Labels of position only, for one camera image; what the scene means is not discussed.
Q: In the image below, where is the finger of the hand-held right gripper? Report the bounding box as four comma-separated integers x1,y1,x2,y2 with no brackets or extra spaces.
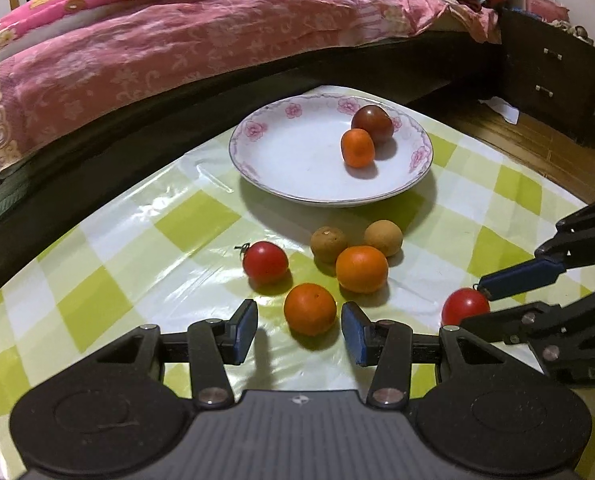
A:
477,197,595,303
459,283,595,350

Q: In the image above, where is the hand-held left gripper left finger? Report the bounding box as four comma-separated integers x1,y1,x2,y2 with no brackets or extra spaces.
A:
95,299,259,408

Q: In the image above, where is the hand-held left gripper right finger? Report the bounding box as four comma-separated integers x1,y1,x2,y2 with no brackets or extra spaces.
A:
341,301,508,408

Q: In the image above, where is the orange mandarin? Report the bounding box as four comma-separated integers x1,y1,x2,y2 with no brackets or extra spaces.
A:
284,283,338,336
336,245,389,294

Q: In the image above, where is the red cherry tomato with stem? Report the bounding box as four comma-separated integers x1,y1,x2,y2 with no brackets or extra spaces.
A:
234,241,289,285

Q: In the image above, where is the brown longan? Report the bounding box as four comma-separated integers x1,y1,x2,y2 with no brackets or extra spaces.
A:
363,220,403,257
311,226,349,264

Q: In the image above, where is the white floral rim plate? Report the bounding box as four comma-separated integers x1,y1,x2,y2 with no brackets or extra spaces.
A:
228,94,434,208

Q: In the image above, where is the green checked tablecloth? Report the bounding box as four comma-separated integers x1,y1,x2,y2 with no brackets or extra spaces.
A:
0,85,595,480

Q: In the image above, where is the white paper sheet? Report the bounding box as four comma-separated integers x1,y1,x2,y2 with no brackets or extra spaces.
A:
480,97,521,125

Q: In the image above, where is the small orange kumquat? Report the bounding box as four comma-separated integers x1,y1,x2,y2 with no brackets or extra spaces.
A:
341,128,376,168

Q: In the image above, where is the dark wooden nightstand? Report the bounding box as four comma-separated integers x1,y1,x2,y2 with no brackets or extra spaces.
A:
500,7,595,148

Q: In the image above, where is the dark red tomato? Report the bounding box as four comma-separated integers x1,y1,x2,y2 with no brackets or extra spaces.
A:
351,104,395,144

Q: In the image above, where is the pink cushion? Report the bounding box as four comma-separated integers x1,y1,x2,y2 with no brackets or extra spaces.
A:
523,0,568,21

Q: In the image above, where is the pink floral bedsheet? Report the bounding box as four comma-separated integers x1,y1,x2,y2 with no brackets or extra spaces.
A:
0,0,501,191

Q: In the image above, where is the dark bed frame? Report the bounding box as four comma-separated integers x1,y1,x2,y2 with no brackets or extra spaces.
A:
0,35,508,311

